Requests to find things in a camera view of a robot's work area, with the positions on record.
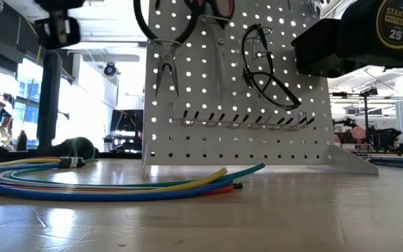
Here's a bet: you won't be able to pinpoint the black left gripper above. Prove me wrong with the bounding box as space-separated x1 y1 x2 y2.
33 10 83 51

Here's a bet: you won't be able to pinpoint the black handled pliers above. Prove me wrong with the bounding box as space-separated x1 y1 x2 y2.
133 0 202 98

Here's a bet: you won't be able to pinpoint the red handled scissors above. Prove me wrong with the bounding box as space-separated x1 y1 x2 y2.
183 0 236 99

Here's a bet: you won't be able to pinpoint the coloured wire bundle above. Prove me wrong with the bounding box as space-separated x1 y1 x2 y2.
0 156 267 203

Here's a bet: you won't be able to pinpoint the white perforated peg board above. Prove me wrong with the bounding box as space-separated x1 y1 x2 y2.
141 0 380 176

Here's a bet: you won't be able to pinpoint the clear black-framed safety glasses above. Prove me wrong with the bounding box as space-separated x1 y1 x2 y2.
240 23 302 111

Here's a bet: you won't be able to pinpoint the steel combination wrench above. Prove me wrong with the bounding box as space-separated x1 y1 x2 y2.
306 0 332 17

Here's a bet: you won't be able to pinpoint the yellow black tape measure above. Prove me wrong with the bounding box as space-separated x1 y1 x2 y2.
335 0 403 70

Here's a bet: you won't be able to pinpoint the white ceiling light tube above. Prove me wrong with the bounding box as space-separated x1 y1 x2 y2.
66 38 147 50

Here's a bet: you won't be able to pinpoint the black monitor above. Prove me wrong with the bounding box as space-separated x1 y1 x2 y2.
109 108 144 132

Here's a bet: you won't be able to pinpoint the dark bottle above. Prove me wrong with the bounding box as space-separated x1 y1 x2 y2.
15 129 28 152

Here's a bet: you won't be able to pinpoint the black plastic bin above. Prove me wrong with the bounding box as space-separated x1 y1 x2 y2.
291 17 363 79

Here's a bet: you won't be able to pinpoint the background black robot arms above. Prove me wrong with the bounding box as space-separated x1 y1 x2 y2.
332 117 402 154

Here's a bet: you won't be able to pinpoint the round blue-lit camera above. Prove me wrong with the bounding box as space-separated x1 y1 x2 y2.
102 62 119 78

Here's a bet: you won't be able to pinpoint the black upright post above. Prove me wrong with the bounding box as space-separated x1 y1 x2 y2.
36 49 63 155

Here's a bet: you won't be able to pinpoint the flat wire peg hook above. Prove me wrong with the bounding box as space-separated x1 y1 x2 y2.
200 14 231 25

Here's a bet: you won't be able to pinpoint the double ring wire holder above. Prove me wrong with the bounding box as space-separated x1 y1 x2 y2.
251 25 275 61

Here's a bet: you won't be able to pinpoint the multi-prong wire hook rack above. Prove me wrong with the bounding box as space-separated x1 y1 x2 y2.
168 102 316 132

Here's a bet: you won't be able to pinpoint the black camera stand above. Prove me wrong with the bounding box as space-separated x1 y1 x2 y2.
358 86 380 141

